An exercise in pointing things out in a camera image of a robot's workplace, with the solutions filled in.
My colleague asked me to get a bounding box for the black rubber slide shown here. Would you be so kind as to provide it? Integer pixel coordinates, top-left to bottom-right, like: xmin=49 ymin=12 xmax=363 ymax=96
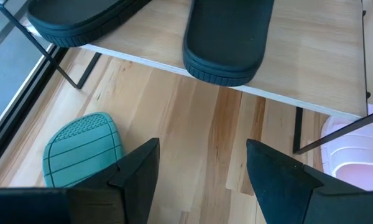
xmin=27 ymin=0 xmax=153 ymax=48
xmin=182 ymin=0 xmax=275 ymax=87

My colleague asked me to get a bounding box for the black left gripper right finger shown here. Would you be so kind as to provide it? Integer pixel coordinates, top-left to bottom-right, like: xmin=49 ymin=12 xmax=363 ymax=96
xmin=246 ymin=138 xmax=373 ymax=224

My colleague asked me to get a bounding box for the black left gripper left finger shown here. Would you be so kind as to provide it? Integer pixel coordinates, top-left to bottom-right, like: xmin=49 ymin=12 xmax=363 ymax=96
xmin=0 ymin=138 xmax=160 ymax=224

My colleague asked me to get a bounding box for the teal rubber slide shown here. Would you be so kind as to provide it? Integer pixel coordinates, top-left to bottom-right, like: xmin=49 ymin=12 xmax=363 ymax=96
xmin=42 ymin=111 xmax=125 ymax=189

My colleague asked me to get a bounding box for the wooden shelf with black frame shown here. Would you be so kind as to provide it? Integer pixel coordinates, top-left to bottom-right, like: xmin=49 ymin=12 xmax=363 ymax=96
xmin=0 ymin=0 xmax=373 ymax=155

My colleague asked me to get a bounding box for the black metal table frame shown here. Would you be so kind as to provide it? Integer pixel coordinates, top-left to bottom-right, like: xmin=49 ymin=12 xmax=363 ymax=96
xmin=0 ymin=45 xmax=70 ymax=175

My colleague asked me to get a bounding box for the pink rubber slide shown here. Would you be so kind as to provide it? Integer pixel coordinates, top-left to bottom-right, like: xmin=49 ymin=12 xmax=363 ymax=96
xmin=320 ymin=104 xmax=373 ymax=192

